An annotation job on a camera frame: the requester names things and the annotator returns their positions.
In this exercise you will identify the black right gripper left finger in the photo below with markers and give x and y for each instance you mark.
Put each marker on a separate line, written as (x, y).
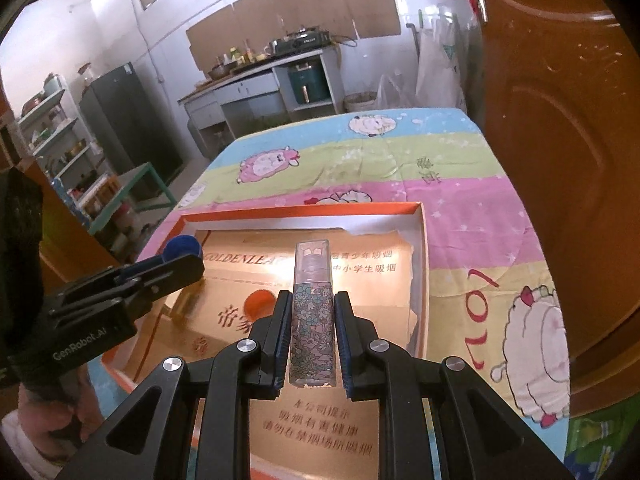
(266, 375)

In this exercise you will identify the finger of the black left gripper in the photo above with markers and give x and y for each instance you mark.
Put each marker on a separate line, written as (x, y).
(109, 283)
(158, 277)

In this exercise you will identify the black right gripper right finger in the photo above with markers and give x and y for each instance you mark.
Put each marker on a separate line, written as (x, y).
(362, 378)

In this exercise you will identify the blue bottle cap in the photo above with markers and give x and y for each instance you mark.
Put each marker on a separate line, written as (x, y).
(181, 245)

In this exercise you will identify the person's left hand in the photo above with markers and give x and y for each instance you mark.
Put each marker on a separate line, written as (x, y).
(42, 419)

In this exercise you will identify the gold rectangular box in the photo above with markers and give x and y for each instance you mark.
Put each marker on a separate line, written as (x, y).
(180, 304)

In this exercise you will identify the orange bottle cap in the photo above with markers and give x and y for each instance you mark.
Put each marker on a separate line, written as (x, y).
(259, 304)

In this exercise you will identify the green metal stool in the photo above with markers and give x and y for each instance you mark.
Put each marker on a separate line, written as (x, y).
(127, 182)

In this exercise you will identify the orange rimmed cardboard tray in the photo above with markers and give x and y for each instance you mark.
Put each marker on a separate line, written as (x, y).
(378, 256)

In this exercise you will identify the colourful cartoon sheep blanket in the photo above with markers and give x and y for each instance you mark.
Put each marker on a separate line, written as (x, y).
(491, 299)

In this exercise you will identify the white storage shelf rack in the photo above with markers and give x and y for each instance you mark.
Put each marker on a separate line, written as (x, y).
(59, 138)

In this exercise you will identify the dark grey refrigerator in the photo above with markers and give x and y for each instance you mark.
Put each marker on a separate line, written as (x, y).
(125, 123)

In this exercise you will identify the green printed cardboard box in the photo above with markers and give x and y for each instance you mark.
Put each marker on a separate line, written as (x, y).
(595, 440)

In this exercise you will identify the white kitchen counter cabinet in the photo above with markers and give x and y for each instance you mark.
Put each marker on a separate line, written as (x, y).
(260, 99)

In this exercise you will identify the dark green air fryer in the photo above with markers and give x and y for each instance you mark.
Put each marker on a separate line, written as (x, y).
(308, 82)

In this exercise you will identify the black gas stove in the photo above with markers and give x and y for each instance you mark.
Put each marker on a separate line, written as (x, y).
(299, 42)

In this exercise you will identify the white plastic bag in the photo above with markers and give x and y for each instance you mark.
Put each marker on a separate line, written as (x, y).
(439, 73)

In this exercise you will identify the brown wooden door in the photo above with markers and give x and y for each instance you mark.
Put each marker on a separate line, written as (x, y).
(562, 117)

